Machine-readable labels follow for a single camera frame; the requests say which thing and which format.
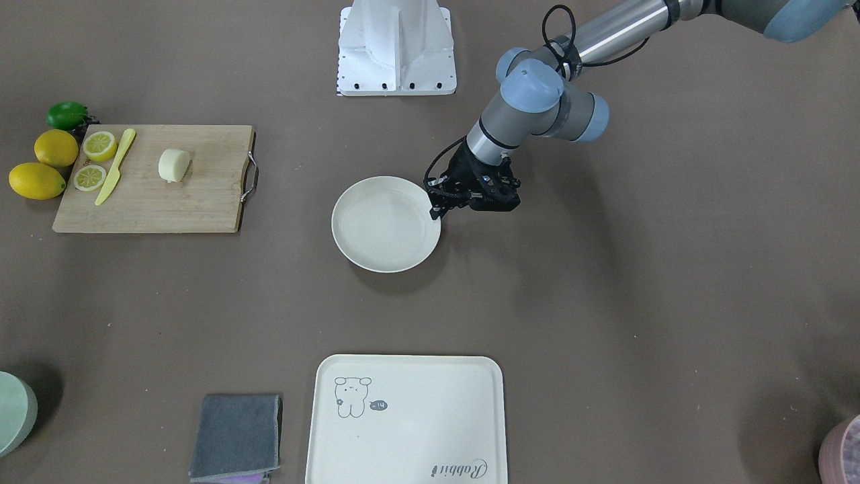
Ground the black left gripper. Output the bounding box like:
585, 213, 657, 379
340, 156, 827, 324
423, 142, 520, 220

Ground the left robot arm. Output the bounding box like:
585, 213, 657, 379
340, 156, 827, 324
423, 1, 858, 220

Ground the cream rabbit tray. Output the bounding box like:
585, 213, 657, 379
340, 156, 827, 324
305, 354, 508, 483

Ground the white steamed bun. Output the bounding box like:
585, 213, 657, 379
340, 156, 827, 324
159, 148, 191, 183

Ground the pale green round plate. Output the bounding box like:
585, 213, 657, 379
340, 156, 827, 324
331, 177, 442, 273

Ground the bamboo cutting board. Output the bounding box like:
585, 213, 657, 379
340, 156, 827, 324
53, 124, 255, 233

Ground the grey folded cloth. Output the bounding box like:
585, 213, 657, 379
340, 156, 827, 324
189, 393, 282, 483

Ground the yellow plastic knife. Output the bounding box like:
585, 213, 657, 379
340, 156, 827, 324
95, 128, 137, 206

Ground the lemon half upper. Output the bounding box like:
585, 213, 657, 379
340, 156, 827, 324
82, 130, 119, 163

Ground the lemon half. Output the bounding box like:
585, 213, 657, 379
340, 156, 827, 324
82, 130, 119, 163
71, 163, 108, 192

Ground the lemon half lower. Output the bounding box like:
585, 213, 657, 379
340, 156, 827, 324
71, 163, 108, 192

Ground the green lime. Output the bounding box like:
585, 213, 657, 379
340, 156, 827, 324
46, 101, 89, 131

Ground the yellow lemon near board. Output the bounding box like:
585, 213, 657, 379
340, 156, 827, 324
34, 129, 79, 168

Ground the yellow lemon outer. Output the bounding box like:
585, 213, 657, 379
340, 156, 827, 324
8, 162, 67, 201

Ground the mint green bowl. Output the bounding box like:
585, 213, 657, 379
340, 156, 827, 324
1, 371, 38, 457

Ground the pink bowl of ice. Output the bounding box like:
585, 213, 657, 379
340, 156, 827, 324
818, 415, 859, 483

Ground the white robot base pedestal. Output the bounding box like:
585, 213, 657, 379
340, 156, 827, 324
336, 1, 457, 96

